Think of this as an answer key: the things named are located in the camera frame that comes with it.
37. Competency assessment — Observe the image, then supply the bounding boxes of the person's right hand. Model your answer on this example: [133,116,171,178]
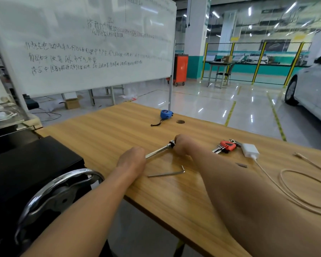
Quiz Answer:
[174,134,198,158]

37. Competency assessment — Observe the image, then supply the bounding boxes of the person's left hand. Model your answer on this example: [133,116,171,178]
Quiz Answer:
[116,146,147,176]

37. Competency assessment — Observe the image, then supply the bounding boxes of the silver socket extension bar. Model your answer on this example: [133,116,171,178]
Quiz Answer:
[145,140,176,160]

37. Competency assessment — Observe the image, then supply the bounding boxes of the silver hex key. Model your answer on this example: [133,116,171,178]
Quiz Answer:
[147,165,185,177]

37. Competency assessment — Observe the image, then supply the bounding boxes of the person's right forearm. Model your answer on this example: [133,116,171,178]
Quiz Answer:
[186,147,321,257]

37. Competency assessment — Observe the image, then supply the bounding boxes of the person's left forearm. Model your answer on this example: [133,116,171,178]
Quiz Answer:
[21,163,148,257]

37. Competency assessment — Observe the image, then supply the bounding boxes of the blue tape measure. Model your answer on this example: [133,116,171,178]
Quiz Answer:
[151,109,174,127]

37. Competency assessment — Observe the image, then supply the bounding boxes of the small red black tool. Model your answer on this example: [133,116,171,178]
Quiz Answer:
[213,140,241,154]

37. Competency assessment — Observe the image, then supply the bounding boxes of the crumpled white plastic bag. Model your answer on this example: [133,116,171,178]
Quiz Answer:
[119,93,139,102]

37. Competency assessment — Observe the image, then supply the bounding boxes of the white charger plug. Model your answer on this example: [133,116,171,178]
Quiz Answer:
[240,143,260,160]

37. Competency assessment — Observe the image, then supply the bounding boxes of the orange tool cabinet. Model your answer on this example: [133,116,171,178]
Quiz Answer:
[168,54,189,86]

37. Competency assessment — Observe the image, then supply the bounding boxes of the black stool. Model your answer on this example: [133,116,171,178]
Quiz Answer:
[216,72,230,89]

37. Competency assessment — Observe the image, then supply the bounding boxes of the cardboard box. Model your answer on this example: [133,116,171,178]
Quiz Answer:
[64,95,84,110]

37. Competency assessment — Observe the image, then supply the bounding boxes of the chrome handwheel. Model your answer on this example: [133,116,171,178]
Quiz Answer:
[15,168,105,247]

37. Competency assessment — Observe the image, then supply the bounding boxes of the grey metal table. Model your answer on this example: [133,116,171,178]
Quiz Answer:
[205,61,236,89]

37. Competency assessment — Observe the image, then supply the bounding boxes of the yellow framed mesh fence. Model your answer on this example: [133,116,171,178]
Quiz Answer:
[200,42,312,86]

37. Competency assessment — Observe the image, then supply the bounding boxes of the large whiteboard on stand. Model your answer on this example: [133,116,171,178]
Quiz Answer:
[0,0,177,111]

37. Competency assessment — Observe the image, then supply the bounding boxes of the white car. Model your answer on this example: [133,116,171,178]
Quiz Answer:
[284,26,321,129]

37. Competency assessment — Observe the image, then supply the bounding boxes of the beige charging cable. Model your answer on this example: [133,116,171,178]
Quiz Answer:
[253,152,321,218]

